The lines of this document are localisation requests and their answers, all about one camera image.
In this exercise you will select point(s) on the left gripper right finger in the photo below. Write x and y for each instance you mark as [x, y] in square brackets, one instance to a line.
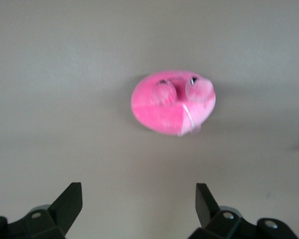
[211, 216]

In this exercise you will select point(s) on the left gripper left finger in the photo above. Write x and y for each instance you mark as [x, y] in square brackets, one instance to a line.
[62, 209]

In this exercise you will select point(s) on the round hot pink plush toy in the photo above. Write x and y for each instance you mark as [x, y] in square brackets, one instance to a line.
[159, 117]

